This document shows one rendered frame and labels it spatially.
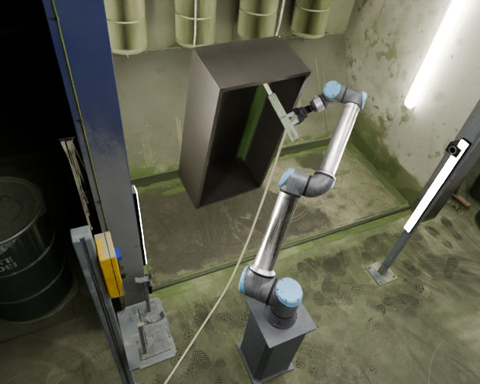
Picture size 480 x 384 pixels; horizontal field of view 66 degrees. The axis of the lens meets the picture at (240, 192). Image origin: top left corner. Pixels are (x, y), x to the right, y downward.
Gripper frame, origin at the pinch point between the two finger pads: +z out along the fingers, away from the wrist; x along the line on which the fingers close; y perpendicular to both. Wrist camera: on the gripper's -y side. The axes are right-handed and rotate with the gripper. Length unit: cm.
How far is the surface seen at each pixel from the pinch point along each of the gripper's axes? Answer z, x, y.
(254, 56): -3.4, 40.8, -9.6
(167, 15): 44, 133, 89
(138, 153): 131, 49, 96
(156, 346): 103, -66, -71
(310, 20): -62, 76, 130
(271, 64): -9.5, 32.1, -9.5
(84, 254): 76, -11, -119
